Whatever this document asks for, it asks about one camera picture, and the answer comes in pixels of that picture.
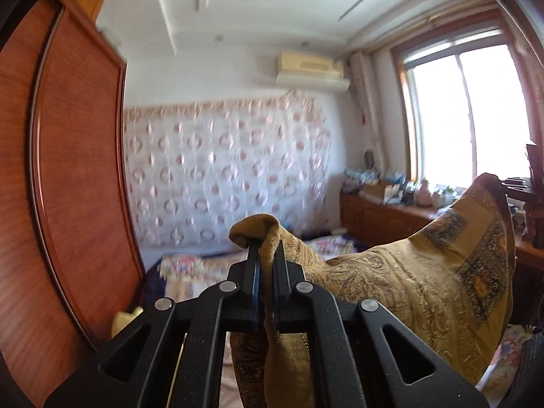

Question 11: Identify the yellow plush toy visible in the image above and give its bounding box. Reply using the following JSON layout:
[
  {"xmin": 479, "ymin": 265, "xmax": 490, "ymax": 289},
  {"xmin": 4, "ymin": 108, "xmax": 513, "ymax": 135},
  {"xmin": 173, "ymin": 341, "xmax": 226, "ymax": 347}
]
[{"xmin": 111, "ymin": 306, "xmax": 144, "ymax": 337}]

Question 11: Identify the sheer circle-pattern curtain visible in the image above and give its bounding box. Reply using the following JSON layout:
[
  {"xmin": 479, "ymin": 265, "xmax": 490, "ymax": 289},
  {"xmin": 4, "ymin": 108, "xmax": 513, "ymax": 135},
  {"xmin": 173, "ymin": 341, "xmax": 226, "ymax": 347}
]
[{"xmin": 122, "ymin": 91, "xmax": 333, "ymax": 247}]

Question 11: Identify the long wooden cabinet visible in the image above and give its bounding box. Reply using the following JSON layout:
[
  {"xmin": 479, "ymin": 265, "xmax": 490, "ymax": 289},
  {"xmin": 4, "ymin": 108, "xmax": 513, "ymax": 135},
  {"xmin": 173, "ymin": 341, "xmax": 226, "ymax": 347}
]
[{"xmin": 339, "ymin": 190, "xmax": 544, "ymax": 319}]

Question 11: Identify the dark blue bedding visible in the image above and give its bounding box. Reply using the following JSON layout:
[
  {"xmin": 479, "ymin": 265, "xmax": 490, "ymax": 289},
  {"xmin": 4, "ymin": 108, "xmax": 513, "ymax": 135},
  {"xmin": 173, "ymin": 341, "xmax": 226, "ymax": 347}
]
[{"xmin": 143, "ymin": 255, "xmax": 171, "ymax": 296}]

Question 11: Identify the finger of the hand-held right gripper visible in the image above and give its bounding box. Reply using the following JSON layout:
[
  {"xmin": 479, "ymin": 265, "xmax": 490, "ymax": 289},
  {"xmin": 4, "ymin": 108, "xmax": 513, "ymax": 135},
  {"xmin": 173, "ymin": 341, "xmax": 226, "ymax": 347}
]
[{"xmin": 500, "ymin": 177, "xmax": 532, "ymax": 200}]

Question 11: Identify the white plastic jug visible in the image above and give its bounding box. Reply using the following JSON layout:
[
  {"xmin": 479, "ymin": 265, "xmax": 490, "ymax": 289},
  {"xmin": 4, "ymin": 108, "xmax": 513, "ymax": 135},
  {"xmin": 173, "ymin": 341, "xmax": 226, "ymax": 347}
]
[{"xmin": 414, "ymin": 180, "xmax": 431, "ymax": 207}]

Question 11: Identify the open cardboard box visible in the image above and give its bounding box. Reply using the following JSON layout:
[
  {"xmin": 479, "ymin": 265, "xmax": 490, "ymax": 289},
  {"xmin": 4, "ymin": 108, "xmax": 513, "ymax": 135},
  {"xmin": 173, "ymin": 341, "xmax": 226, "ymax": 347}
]
[{"xmin": 363, "ymin": 181, "xmax": 400, "ymax": 203}]

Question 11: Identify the stack of papers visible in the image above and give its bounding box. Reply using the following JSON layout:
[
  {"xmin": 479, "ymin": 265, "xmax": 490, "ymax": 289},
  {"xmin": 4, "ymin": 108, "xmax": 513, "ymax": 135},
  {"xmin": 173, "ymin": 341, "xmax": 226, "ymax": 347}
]
[{"xmin": 343, "ymin": 168, "xmax": 380, "ymax": 190}]

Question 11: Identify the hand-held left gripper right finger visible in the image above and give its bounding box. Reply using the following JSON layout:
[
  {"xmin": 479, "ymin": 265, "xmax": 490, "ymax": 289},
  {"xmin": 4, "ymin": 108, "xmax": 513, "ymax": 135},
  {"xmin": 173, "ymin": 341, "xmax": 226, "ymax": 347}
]
[{"xmin": 273, "ymin": 239, "xmax": 490, "ymax": 408}]

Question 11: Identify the mustard patterned shirt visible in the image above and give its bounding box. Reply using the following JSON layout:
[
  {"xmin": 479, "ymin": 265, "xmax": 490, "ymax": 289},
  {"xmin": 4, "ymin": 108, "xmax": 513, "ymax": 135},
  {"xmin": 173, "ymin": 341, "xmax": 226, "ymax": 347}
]
[{"xmin": 229, "ymin": 173, "xmax": 517, "ymax": 408}]

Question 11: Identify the pink floral blanket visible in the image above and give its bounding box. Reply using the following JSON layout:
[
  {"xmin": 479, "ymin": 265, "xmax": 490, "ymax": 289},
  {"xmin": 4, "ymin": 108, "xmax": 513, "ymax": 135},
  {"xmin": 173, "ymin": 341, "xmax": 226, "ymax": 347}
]
[{"xmin": 159, "ymin": 234, "xmax": 355, "ymax": 302}]

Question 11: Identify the wooden slatted wardrobe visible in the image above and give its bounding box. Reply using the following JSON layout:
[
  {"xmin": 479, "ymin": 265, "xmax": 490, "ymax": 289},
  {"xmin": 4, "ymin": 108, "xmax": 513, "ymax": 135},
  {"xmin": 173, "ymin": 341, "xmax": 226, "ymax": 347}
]
[{"xmin": 0, "ymin": 0, "xmax": 150, "ymax": 408}]

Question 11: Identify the bundled white window curtain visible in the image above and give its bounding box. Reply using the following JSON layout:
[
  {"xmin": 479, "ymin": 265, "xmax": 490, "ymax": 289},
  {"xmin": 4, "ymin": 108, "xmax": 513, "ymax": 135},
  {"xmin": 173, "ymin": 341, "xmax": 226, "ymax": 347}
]
[{"xmin": 351, "ymin": 51, "xmax": 389, "ymax": 173}]

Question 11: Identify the white flowered bed sheet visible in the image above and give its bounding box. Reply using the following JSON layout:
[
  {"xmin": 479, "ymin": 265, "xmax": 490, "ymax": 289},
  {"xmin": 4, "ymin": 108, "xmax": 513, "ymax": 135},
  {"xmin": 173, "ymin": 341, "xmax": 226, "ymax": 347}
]
[{"xmin": 476, "ymin": 323, "xmax": 534, "ymax": 392}]

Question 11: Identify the wall air conditioner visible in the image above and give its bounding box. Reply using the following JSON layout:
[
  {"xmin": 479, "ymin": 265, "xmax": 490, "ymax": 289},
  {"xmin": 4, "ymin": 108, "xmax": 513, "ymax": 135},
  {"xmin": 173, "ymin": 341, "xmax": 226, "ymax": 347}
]
[{"xmin": 275, "ymin": 52, "xmax": 351, "ymax": 92}]

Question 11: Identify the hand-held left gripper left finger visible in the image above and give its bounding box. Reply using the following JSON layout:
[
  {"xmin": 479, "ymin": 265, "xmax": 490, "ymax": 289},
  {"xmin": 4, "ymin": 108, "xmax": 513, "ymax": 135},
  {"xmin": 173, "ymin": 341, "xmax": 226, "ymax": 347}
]
[{"xmin": 45, "ymin": 239, "xmax": 263, "ymax": 408}]

